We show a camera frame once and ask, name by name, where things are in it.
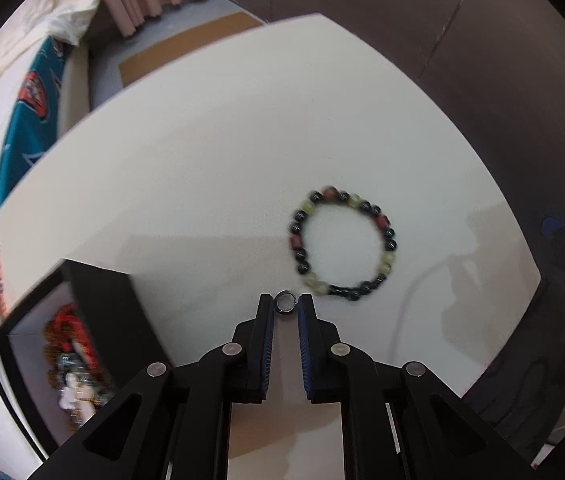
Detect blue bead bracelet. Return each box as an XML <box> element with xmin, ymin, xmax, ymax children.
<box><xmin>49</xmin><ymin>351</ymin><xmax>117</xmax><ymax>406</ymax></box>

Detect white tassel pendant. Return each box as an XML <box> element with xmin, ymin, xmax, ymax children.
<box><xmin>59</xmin><ymin>385</ymin><xmax>97</xmax><ymax>428</ymax></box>

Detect black jewelry box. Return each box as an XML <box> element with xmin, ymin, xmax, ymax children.
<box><xmin>0</xmin><ymin>260</ymin><xmax>168</xmax><ymax>454</ymax></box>

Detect silver ring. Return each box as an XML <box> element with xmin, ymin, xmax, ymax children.
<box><xmin>274</xmin><ymin>290</ymin><xmax>297</xmax><ymax>317</ymax></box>

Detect dark multicolor bead bracelet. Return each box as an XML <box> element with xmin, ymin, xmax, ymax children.
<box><xmin>286</xmin><ymin>185</ymin><xmax>399</xmax><ymax>302</ymax></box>

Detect dark wooden wardrobe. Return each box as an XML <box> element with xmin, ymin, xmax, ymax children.
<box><xmin>232</xmin><ymin>0</ymin><xmax>565</xmax><ymax>224</ymax></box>

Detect white low table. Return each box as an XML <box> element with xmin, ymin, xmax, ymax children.
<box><xmin>0</xmin><ymin>12</ymin><xmax>546</xmax><ymax>461</ymax></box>

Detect bed with teal sheet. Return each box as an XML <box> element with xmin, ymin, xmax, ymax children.
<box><xmin>0</xmin><ymin>36</ymin><xmax>89</xmax><ymax>321</ymax></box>

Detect cardboard floor sheets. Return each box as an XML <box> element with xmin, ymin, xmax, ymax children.
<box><xmin>119</xmin><ymin>12</ymin><xmax>263</xmax><ymax>88</ymax></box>

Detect white duvet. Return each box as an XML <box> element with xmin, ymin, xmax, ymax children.
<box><xmin>0</xmin><ymin>0</ymin><xmax>100</xmax><ymax>76</ymax></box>

